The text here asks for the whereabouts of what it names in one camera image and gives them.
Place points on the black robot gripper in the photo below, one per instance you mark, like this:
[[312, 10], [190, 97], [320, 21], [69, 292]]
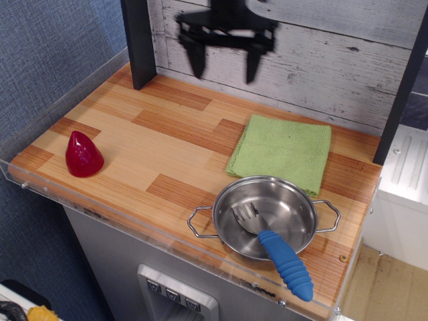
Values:
[[226, 24]]

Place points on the green cloth napkin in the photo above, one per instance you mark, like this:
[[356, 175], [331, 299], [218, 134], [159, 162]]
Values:
[[294, 151]]

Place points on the stainless steel pot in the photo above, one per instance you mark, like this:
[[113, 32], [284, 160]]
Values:
[[264, 205]]

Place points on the red plastic cone toy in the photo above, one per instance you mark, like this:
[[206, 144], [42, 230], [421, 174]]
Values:
[[83, 159]]

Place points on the clear acrylic table guard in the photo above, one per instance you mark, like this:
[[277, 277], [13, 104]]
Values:
[[166, 146]]

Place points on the grey toy fridge cabinet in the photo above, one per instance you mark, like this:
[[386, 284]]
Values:
[[114, 256]]

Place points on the white ribbed side unit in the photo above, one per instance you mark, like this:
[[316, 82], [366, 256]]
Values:
[[396, 224]]

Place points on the silver dispenser button panel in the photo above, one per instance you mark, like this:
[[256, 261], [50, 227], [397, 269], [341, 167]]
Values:
[[170, 299]]

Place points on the yellow and black object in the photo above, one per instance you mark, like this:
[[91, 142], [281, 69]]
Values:
[[13, 311]]

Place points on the blue handled slotted spatula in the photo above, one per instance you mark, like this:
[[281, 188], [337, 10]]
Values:
[[289, 266]]

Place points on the dark right frame post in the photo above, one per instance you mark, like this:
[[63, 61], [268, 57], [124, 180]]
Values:
[[411, 71]]

